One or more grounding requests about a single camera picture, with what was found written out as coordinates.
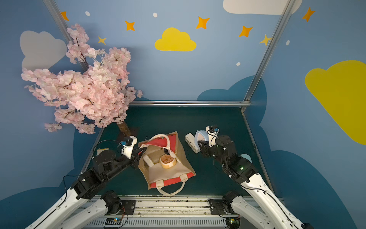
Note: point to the beige red canvas tote bag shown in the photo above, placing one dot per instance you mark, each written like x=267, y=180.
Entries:
x=168, y=182

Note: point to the small circuit board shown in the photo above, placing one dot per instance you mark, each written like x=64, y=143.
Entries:
x=232, y=223
x=113, y=223

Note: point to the white rectangular digital clock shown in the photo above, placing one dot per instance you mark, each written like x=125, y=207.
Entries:
x=190, y=140

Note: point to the aluminium left floor rail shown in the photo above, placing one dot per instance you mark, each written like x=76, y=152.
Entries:
x=90, y=155

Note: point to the pink cherry blossom tree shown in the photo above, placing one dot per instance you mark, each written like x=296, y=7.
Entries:
x=95, y=98

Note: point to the left small circuit board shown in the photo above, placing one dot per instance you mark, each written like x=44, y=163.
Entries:
x=113, y=223

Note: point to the aluminium right corner post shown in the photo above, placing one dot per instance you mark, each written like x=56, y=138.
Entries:
x=280, y=27

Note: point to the aluminium right floor rail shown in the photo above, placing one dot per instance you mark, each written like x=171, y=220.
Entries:
x=267, y=179

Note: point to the metal base rail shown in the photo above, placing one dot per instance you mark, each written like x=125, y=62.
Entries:
x=160, y=212

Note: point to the aluminium floor rail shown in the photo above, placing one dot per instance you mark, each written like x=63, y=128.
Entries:
x=90, y=155
x=267, y=179

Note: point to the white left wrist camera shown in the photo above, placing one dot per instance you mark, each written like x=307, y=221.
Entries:
x=128, y=144

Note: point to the aluminium back frame rail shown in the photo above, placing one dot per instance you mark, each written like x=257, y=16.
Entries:
x=191, y=103

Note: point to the aluminium corner post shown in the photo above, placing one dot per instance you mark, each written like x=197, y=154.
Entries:
x=280, y=27
x=58, y=18

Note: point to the light blue square alarm clock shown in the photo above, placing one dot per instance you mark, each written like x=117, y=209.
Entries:
x=201, y=135

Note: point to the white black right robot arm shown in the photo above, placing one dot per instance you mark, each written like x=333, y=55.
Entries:
x=272, y=213

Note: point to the blue white work glove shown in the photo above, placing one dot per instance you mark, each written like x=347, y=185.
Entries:
x=99, y=151

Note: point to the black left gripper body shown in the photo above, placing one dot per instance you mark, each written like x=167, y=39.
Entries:
x=136, y=156

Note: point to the aluminium left corner post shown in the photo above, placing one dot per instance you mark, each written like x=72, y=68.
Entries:
x=58, y=18

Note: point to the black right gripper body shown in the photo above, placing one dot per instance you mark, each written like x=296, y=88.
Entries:
x=204, y=146

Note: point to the light blue brush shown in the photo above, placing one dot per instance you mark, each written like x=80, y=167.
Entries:
x=246, y=156

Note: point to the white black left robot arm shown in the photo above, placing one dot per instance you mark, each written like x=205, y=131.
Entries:
x=106, y=166

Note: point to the right small circuit board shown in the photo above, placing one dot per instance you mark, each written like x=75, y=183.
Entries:
x=232, y=223

